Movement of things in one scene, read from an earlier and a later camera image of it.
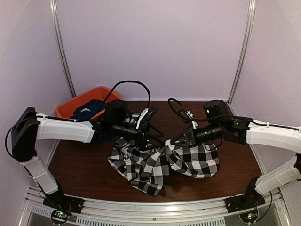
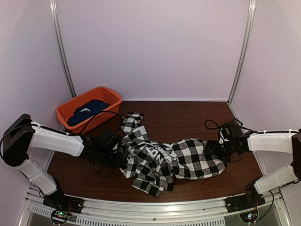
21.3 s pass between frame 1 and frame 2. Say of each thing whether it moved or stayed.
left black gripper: moved
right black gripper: moved
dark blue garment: stayed
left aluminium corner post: stayed
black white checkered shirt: moved
